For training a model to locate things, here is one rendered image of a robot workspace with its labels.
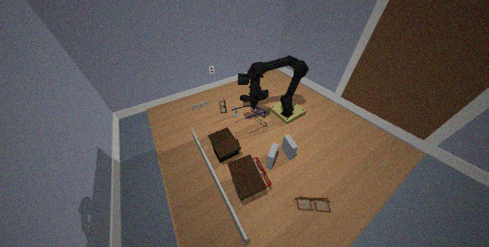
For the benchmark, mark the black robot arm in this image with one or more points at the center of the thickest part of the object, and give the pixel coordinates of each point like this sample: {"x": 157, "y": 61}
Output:
{"x": 258, "y": 69}

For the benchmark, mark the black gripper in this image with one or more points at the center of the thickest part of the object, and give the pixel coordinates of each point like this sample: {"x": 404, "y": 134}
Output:
{"x": 253, "y": 100}

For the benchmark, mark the black-framed glasses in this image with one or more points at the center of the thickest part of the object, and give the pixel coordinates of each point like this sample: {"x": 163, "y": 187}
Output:
{"x": 223, "y": 109}

